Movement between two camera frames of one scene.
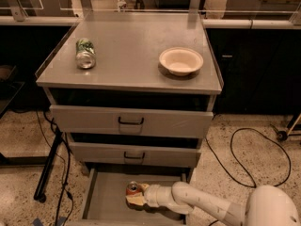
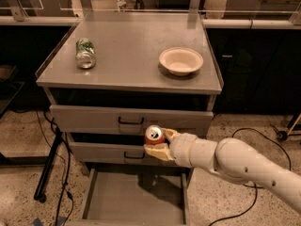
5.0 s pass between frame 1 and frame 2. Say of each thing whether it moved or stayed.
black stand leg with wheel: stayed
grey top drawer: stayed
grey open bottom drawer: stayed
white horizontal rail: stayed
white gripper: moved
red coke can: moved
